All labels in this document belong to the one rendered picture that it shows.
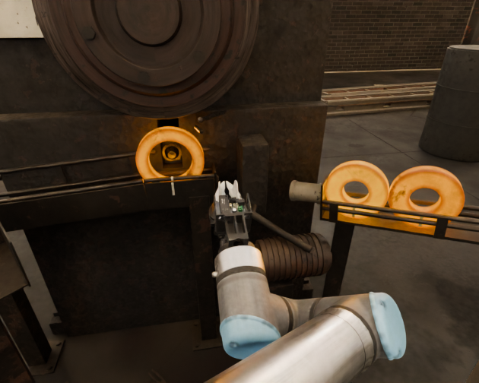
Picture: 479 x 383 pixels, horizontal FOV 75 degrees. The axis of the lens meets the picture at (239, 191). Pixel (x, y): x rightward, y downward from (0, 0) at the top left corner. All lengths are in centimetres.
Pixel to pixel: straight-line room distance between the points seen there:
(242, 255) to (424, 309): 120
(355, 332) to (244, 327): 15
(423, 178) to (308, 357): 56
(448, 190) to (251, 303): 54
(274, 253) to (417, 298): 93
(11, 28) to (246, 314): 85
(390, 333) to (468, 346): 110
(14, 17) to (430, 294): 179
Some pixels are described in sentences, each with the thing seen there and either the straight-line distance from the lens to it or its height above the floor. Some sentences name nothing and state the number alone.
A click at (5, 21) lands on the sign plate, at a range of 101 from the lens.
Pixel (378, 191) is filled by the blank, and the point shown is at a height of 72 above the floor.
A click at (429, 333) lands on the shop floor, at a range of 157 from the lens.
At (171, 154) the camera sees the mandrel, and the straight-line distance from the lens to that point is 98.
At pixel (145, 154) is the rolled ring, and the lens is 89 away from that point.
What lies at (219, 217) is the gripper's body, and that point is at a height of 77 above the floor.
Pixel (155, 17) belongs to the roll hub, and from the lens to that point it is 71.
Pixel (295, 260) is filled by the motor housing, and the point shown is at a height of 50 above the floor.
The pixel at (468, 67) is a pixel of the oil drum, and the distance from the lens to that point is 317.
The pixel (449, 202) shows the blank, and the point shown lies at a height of 73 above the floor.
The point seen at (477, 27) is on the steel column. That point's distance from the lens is 499.
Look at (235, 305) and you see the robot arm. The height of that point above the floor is 72.
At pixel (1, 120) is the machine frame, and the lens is 104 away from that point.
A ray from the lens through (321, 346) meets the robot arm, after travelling 42.
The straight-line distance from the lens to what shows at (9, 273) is 89.
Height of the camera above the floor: 111
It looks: 29 degrees down
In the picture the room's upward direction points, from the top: straight up
